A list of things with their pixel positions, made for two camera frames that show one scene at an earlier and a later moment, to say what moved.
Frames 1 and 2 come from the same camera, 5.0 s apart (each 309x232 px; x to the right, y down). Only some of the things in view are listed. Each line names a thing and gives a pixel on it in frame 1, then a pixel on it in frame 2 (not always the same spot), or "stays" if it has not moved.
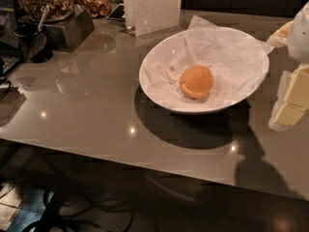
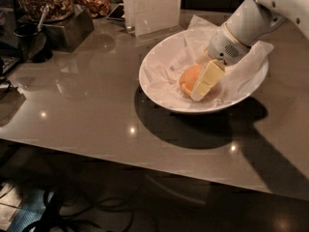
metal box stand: x=66 y=36 stays
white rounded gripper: x=299 y=36 to x=223 y=47
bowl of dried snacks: x=98 y=2 stays
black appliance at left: x=11 y=50 stays
